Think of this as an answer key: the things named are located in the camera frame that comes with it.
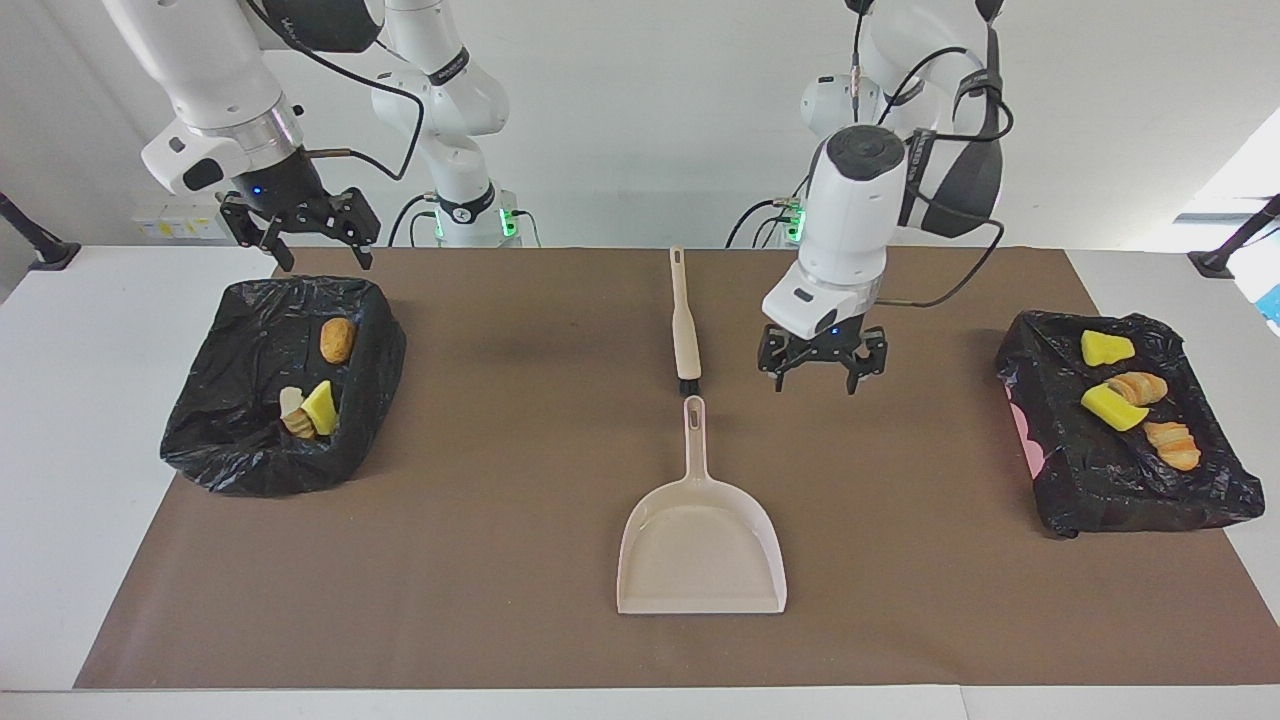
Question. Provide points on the yellow stepped sponge piece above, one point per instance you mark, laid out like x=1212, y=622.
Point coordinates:
x=1105, y=347

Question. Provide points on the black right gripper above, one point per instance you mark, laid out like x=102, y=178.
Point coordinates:
x=300, y=205

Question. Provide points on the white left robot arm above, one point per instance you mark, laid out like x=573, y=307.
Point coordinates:
x=860, y=220

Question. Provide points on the left black-lined bin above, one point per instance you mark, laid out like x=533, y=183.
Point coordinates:
x=1130, y=490

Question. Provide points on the brown oval cookie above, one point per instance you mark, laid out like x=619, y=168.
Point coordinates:
x=338, y=340

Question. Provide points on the black-lined bin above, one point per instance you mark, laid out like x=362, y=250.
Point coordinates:
x=1130, y=490
x=230, y=440

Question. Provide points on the white wall socket box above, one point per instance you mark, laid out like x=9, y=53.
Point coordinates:
x=175, y=218

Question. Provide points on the yellow notched sponge block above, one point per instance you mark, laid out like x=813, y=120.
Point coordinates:
x=1112, y=408

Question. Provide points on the black angled support stand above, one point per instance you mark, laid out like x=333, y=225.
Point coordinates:
x=1225, y=255
x=40, y=245

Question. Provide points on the blue object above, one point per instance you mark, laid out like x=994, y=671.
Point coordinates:
x=1272, y=305

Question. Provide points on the beige brush with black bristles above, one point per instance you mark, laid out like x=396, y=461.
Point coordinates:
x=685, y=330

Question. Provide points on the striped croissant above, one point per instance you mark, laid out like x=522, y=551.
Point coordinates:
x=1175, y=445
x=1140, y=387

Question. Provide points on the beige plastic dustpan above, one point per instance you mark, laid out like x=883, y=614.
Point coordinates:
x=700, y=550

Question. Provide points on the pale bread piece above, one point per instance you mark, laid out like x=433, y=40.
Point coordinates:
x=295, y=415

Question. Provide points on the brown table mat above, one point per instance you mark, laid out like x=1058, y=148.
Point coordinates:
x=500, y=600

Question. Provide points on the yellow sponge wedge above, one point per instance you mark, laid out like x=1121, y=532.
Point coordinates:
x=322, y=408

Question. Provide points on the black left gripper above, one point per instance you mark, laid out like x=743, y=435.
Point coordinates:
x=820, y=345

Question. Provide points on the pink bin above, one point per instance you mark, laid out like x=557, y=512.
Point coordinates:
x=1025, y=435

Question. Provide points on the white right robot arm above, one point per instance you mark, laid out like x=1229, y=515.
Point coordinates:
x=230, y=90

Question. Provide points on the right black-lined bin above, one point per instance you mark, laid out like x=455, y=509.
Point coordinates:
x=230, y=440

